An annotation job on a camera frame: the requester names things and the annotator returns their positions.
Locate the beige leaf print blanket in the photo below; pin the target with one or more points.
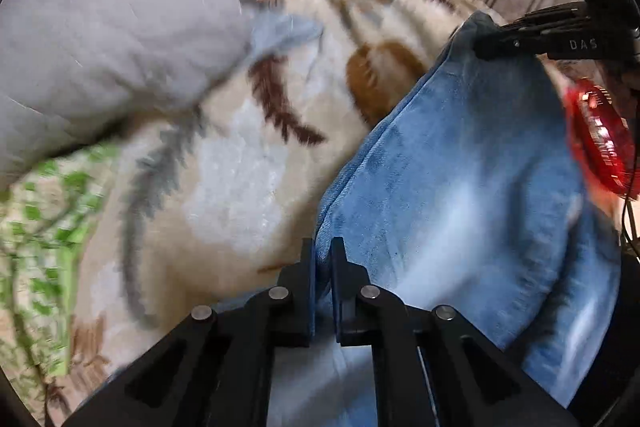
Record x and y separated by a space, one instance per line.
225 207

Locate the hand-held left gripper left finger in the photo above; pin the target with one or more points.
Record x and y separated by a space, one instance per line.
306 307

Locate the blue denim pants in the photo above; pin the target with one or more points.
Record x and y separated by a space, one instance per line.
450 207

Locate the green checked pillow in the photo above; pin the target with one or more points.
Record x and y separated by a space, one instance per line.
45 217

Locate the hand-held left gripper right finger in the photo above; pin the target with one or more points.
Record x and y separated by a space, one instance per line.
340 307

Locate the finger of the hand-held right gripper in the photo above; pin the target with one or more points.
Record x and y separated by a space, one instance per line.
550 18
505 44

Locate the grey quilt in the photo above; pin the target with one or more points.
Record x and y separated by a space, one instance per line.
125 7

